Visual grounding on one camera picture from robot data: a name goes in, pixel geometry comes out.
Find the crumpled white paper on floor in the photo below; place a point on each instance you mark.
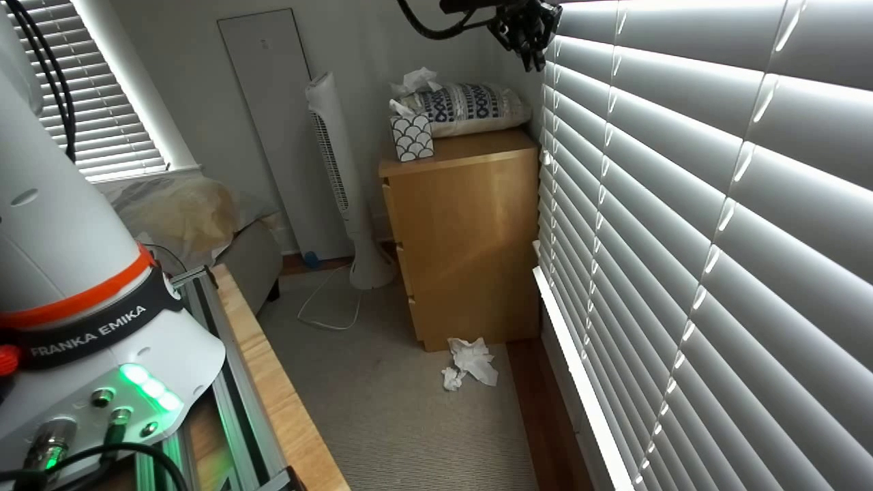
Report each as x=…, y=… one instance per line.
x=470, y=358

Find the wooden dresser cabinet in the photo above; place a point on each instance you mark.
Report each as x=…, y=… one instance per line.
x=462, y=227

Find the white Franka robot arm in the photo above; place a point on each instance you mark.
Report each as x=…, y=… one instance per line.
x=101, y=355

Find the patterned tissue box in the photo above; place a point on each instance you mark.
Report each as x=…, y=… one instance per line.
x=410, y=131

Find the small white window blinds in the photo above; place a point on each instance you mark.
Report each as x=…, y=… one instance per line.
x=84, y=108

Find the white tower fan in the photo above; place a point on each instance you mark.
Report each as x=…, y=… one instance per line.
x=371, y=269

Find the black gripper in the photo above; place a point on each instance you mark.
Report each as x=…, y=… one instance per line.
x=528, y=25

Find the white wall door panel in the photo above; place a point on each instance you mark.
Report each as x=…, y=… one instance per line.
x=271, y=71

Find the beige cushioned chair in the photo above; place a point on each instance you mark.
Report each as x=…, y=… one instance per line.
x=198, y=221

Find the large white window blinds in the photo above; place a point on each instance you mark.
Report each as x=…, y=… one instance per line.
x=706, y=239

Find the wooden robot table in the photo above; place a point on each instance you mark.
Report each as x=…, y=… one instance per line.
x=248, y=431

